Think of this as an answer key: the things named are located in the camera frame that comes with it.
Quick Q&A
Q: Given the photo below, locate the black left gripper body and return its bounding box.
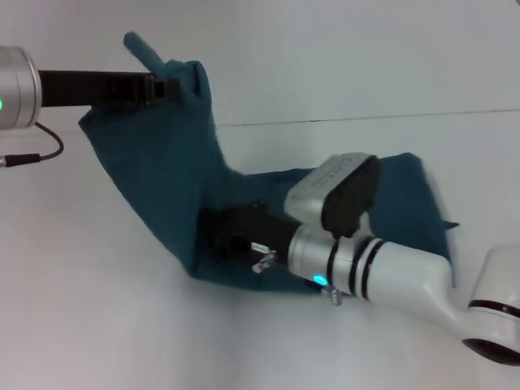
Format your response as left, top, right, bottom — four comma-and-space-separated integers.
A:
37, 69, 150, 111

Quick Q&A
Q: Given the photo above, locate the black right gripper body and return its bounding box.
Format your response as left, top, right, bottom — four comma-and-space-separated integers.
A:
201, 200, 305, 266

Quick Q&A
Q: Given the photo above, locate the teal t-shirt with FREE print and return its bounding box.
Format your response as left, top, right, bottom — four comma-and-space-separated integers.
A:
77, 31, 462, 296

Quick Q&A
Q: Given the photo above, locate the left arm cable with connector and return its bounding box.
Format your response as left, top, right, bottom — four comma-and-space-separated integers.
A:
0, 120, 65, 168

